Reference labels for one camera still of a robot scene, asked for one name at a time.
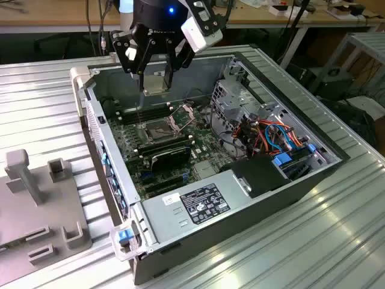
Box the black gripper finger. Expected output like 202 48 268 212
164 37 197 89
109 30 156 80

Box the square CPU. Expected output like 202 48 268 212
143 75 168 96

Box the black RAM slot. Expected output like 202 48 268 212
115 102 169 117
138 138 195 158
135 134 189 151
117 107 172 125

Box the CPU socket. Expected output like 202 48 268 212
141 120 178 145

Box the black expansion slot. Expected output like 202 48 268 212
144 180 186 198
141 173 185 189

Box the silver perforated drive cage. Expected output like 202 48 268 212
210 55 262 154

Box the wooden desk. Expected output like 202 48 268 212
0 0 385 70

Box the green motherboard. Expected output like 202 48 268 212
106 102 222 201

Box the black graphics card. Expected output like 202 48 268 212
150 146 191 173

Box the silver chipset heatsink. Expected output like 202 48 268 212
194 161 218 179

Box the black plastic shroud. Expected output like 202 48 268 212
219 156 292 199

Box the hard disk in blue carrier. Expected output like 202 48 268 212
272 150 312 181

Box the silver power supply box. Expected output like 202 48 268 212
141 170 252 246

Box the brown cardboard box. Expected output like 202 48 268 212
326 4 362 20

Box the open black PC case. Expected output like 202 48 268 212
69 51 352 286

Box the blue case latch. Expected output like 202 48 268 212
118 229 134 245

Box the grey parts rack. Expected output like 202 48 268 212
0 149 93 267

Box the black plastic crate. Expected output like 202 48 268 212
321 98 380 148

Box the hanging grey cable with plug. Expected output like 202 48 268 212
99 0 114 57

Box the hanging black cable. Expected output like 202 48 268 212
85 0 93 58

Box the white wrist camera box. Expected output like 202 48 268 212
180 16 224 54

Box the beige case handle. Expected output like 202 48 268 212
69 66 93 121

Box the black camera bracket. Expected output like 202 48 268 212
186 0 228 37

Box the black wire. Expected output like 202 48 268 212
209 102 238 151

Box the black camera cable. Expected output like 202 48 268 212
221 0 235 23

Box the orange wire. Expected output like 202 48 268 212
234 119 303 157

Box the silver disk bay frame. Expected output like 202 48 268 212
257 102 334 169

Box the blue wire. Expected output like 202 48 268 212
265 123 295 152

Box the black box with handle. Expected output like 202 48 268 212
314 67 355 102

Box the grey metal shelf frame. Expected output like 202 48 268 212
309 31 385 100

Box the clear plastic case bracket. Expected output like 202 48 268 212
109 221 144 262

